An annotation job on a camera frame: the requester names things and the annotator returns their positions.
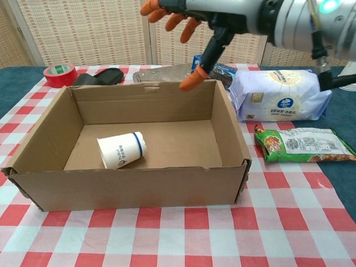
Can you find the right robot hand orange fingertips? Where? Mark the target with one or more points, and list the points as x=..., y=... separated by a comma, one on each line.
x=231, y=16

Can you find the pale blue tissue pack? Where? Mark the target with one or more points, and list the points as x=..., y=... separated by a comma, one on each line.
x=278, y=94

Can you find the green snack bag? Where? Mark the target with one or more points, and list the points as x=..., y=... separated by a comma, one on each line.
x=300, y=144

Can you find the white paper cup blue print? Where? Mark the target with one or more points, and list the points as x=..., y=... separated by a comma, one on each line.
x=119, y=151

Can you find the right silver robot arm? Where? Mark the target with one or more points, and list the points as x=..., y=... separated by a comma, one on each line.
x=294, y=25

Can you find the blue cookie package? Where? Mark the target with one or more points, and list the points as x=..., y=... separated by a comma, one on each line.
x=222, y=73

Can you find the open brown cardboard box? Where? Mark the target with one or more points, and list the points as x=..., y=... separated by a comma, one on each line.
x=133, y=189

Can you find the grey metal plate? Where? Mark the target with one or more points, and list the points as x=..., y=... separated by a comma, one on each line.
x=164, y=73

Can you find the woven folding screen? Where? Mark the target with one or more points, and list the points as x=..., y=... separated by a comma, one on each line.
x=94, y=30

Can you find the black plastic case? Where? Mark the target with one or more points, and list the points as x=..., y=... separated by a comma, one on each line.
x=103, y=76

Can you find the teal table cloth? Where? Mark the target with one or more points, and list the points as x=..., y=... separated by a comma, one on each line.
x=342, y=116

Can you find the red tape roll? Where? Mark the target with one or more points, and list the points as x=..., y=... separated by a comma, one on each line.
x=59, y=76

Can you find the red white checkered tablecloth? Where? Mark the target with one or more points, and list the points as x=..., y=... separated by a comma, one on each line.
x=178, y=239

